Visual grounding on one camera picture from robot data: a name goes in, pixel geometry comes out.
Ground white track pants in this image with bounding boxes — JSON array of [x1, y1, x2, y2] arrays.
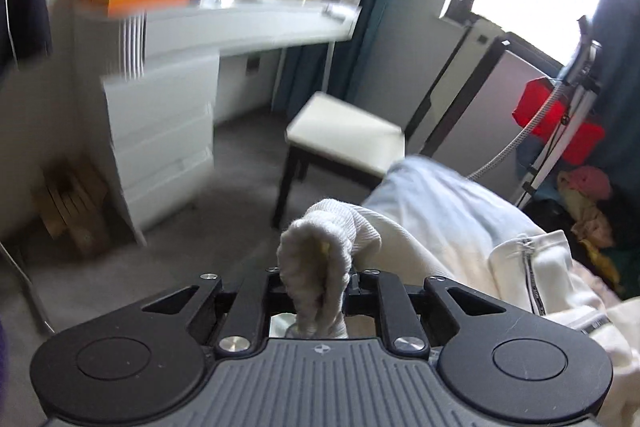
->
[[276, 198, 640, 427]]

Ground pile of clothes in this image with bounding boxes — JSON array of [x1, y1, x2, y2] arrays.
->
[[524, 166, 639, 300]]

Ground black framed panel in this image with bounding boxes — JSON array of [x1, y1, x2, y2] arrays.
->
[[404, 18, 566, 168]]

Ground pink pastel duvet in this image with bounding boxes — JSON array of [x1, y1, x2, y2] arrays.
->
[[361, 155, 640, 323]]

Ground cardboard box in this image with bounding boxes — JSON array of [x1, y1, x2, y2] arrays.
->
[[32, 156, 111, 256]]

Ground white stool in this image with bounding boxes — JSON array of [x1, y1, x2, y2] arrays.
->
[[271, 92, 406, 229]]

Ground red bag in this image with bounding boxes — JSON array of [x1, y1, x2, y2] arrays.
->
[[512, 77, 605, 166]]

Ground white vanity desk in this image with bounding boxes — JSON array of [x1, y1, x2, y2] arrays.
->
[[74, 0, 360, 243]]

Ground garment steamer stand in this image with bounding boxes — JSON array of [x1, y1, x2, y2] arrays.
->
[[468, 15, 601, 209]]

